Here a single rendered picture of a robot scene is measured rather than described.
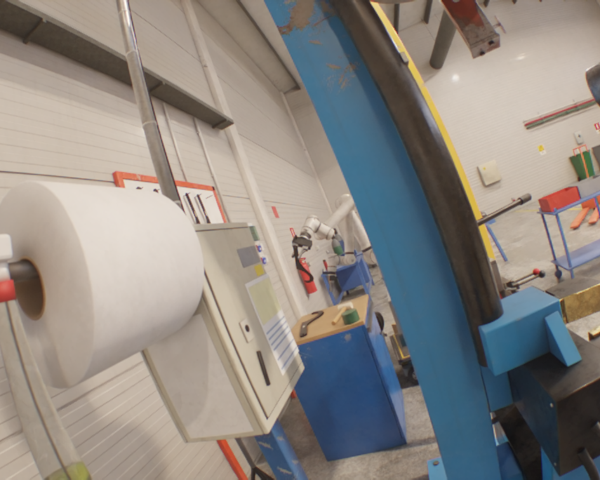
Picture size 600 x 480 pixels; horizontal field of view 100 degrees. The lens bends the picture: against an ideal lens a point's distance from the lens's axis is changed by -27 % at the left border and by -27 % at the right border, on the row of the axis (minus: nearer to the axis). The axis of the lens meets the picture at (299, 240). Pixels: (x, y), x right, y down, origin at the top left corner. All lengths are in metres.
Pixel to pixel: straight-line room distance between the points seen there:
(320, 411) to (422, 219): 1.74
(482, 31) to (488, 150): 11.29
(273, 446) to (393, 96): 0.81
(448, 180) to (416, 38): 12.78
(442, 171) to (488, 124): 11.98
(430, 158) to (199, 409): 0.65
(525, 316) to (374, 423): 1.74
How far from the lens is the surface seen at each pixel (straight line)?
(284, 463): 0.87
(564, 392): 0.66
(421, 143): 0.70
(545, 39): 15.27
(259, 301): 0.74
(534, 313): 0.74
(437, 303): 0.82
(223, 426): 0.67
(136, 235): 0.43
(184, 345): 0.63
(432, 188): 0.69
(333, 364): 2.14
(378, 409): 2.27
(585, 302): 1.27
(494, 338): 0.72
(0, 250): 0.40
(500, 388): 0.96
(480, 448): 1.06
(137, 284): 0.42
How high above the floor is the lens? 1.47
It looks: 1 degrees up
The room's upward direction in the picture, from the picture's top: 21 degrees counter-clockwise
